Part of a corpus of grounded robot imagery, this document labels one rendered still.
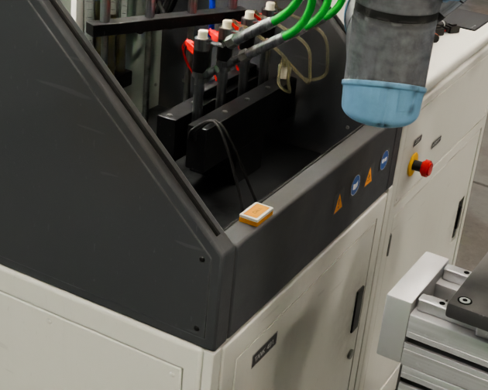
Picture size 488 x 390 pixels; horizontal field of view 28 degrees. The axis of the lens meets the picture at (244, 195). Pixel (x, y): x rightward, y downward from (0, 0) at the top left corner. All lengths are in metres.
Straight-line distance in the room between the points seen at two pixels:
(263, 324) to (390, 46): 0.76
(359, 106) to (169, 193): 0.49
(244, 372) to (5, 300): 0.40
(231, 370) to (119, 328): 0.18
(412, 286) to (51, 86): 0.56
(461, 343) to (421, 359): 0.06
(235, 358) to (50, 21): 0.56
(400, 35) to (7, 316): 0.96
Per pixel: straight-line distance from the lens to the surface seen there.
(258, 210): 1.41
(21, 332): 1.63
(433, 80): 2.02
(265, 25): 1.56
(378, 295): 2.12
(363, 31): 0.87
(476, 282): 1.17
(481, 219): 3.71
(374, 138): 1.76
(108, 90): 1.33
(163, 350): 1.45
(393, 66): 0.87
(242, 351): 1.49
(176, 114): 1.68
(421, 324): 1.20
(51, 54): 1.37
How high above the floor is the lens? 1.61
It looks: 27 degrees down
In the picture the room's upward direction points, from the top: 6 degrees clockwise
